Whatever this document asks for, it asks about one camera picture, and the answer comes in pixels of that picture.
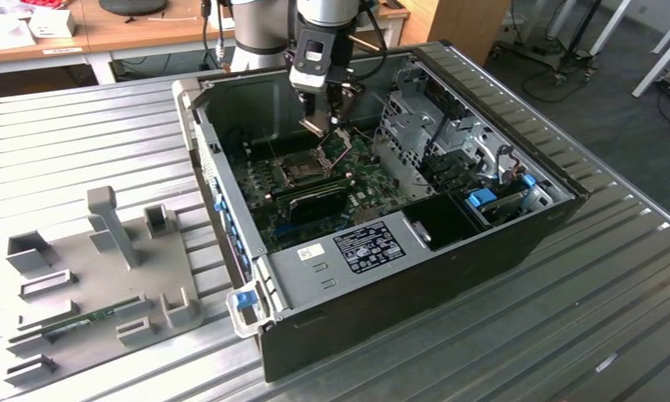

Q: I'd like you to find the black graphics card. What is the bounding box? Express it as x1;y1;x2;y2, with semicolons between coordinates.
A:
287;187;352;226

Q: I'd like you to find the grey parts rack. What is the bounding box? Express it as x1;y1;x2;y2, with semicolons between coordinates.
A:
3;185;207;387

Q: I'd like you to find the wooden cabinet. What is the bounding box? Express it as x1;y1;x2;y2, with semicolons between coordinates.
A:
401;0;511;67

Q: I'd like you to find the hard disk in blue carrier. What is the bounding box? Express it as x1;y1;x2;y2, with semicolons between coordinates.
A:
461;187;541;229

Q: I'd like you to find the blue case latch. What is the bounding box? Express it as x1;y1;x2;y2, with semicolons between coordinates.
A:
232;288;257;310

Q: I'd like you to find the white cardboard box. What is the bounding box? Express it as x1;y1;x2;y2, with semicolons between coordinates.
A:
27;8;77;39

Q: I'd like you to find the wooden desk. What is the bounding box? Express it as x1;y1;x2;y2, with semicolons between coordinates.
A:
0;0;412;77

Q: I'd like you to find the white plastic bag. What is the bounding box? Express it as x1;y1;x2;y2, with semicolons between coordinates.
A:
0;12;37;54

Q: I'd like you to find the green motherboard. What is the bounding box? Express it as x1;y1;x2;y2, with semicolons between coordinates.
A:
225;125;412;255

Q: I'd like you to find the white table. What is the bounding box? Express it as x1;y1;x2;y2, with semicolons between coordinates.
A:
631;0;670;98

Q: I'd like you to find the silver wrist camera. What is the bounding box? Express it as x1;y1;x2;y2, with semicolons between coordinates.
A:
288;25;335;92

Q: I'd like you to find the silver metal drive cage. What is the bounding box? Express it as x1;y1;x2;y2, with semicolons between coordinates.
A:
375;56;515;189

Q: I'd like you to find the green RAM stick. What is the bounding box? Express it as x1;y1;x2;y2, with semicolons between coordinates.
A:
271;178;352;203
43;297;147;337

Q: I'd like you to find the black wheeled stand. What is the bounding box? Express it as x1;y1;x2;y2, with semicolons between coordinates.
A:
491;0;600;85

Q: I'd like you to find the black PC case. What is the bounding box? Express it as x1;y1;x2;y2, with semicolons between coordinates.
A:
171;40;592;383

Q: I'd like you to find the metal socket cover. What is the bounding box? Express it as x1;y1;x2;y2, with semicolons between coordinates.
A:
315;127;355;173

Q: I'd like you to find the CPU socket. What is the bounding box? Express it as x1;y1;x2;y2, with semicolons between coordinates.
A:
276;151;327;180

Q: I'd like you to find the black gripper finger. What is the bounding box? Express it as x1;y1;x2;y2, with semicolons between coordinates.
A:
300;90;336;138
332;81;365;126

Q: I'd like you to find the metal locking lever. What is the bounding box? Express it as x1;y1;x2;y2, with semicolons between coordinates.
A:
337;132;367;164

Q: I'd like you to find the black round pad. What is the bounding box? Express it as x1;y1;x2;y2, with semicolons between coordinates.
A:
99;0;169;17

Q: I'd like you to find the grey power supply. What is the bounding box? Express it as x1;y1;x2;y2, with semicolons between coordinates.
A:
263;209;432;322

